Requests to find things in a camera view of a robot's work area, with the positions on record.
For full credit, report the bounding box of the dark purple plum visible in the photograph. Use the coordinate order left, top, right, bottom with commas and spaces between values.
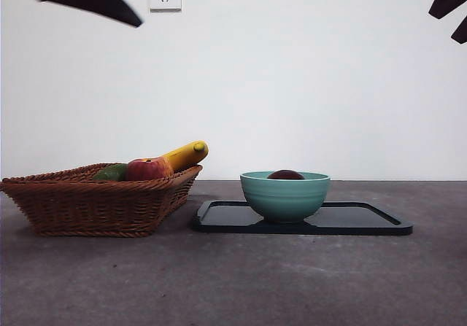
266, 169, 306, 180

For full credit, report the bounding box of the teal ribbed bowl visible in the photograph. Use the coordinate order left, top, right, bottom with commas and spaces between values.
239, 171, 331, 225

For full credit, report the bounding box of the green fruit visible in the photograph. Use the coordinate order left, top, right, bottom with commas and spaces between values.
91, 163, 128, 182

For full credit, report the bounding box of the red apple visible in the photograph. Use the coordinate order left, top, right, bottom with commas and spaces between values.
126, 158, 166, 182

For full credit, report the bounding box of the yellow banana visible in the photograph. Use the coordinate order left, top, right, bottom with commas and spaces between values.
160, 140, 210, 174

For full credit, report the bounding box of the brown wicker basket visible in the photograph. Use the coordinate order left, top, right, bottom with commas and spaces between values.
0, 163, 204, 238

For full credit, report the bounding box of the black rectangular tray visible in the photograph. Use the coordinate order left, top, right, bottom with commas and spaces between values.
192, 200, 414, 236

